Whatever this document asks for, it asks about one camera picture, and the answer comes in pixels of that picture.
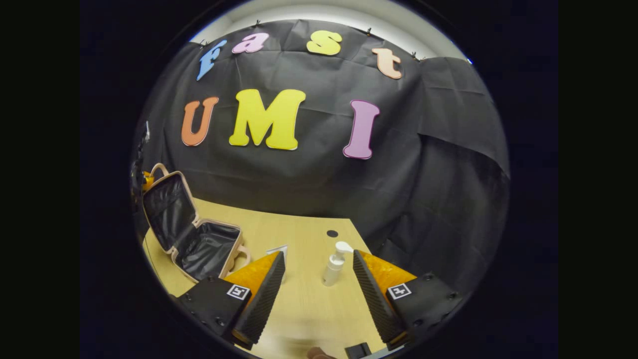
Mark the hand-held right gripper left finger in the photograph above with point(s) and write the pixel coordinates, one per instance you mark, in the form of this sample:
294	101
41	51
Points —
264	299

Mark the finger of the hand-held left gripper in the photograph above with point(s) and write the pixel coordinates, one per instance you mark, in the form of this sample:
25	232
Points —
148	180

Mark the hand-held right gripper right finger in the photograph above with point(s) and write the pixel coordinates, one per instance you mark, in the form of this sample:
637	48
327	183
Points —
376	299

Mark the white squeeze tube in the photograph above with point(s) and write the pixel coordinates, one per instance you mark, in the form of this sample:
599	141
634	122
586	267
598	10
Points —
278	250

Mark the white pump bottle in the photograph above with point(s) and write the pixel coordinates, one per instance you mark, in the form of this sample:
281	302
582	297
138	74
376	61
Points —
334	267

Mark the pink suitcase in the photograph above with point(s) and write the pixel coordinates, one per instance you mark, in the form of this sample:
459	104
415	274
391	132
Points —
199	244

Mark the black backdrop cloth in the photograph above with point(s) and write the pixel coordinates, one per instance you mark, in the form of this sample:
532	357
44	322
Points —
324	179

